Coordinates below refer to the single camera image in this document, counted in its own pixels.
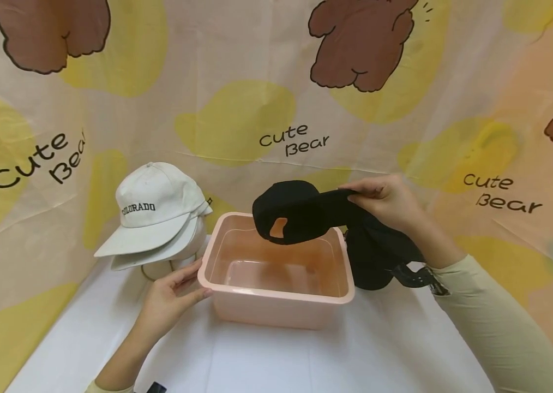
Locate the person's right hand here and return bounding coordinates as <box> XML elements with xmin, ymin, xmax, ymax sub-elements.
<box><xmin>339</xmin><ymin>174</ymin><xmax>430</xmax><ymax>236</ymax></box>

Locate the person's left hand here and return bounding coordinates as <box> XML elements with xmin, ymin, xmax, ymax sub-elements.
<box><xmin>139</xmin><ymin>259</ymin><xmax>214</xmax><ymax>347</ymax></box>

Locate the black cap with orange patch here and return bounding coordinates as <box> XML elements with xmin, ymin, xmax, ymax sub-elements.
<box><xmin>252</xmin><ymin>180</ymin><xmax>362</xmax><ymax>246</ymax></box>

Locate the pink plastic bin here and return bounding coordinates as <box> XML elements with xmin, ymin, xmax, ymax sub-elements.
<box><xmin>197</xmin><ymin>212</ymin><xmax>356</xmax><ymax>330</ymax></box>

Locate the person's left forearm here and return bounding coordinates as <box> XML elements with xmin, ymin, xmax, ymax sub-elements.
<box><xmin>84</xmin><ymin>323</ymin><xmax>160</xmax><ymax>393</ymax></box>

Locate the person's right forearm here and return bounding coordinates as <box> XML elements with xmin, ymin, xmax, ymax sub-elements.
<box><xmin>411</xmin><ymin>218</ymin><xmax>553</xmax><ymax>393</ymax></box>

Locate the plain white cap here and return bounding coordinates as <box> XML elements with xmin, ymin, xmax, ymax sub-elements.
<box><xmin>140</xmin><ymin>236</ymin><xmax>207</xmax><ymax>282</ymax></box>
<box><xmin>110</xmin><ymin>214</ymin><xmax>208</xmax><ymax>272</ymax></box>

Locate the white cap with black lettering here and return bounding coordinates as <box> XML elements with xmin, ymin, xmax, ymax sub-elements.
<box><xmin>93</xmin><ymin>162</ymin><xmax>214</xmax><ymax>258</ymax></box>

